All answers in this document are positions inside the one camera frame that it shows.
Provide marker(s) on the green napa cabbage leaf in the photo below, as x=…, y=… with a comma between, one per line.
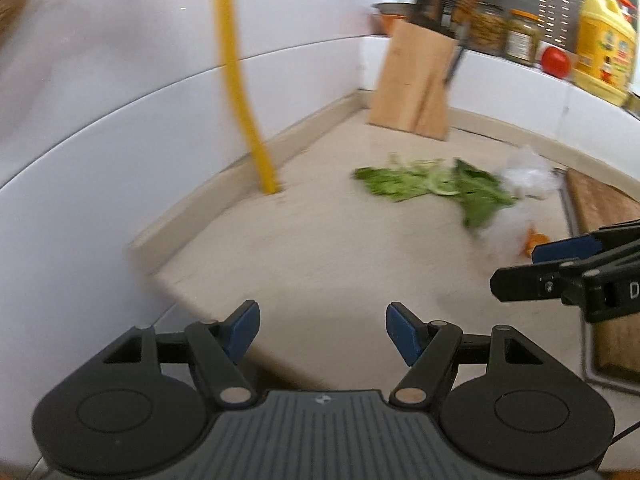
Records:
x=400, y=182

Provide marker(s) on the orange carrot piece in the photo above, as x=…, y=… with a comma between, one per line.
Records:
x=535, y=242

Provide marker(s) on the orange bowl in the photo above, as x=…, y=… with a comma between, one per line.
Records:
x=390, y=22

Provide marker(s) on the pickle jar orange lid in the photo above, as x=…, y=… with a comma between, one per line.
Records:
x=522, y=40

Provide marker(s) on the yellow pipe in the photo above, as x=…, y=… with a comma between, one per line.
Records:
x=235, y=85

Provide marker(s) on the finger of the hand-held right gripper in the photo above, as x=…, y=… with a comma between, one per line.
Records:
x=525, y=282
x=565, y=251

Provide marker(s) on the wooden cutting board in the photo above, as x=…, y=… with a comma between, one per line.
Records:
x=610, y=200

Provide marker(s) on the clear plastic bag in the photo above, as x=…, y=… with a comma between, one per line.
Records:
x=530, y=175
x=500, y=235

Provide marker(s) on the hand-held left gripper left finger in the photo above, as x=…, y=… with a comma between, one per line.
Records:
x=242, y=327

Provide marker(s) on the wooden knife block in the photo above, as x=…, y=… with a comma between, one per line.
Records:
x=415, y=80

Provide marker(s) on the glass jar of nuts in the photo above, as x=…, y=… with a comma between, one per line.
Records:
x=487, y=30

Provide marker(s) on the yellow oil bottle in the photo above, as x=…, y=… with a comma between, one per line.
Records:
x=602, y=50

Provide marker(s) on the red tomato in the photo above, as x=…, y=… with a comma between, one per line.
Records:
x=556, y=62

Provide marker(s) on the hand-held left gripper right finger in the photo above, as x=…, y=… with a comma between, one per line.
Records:
x=405, y=332

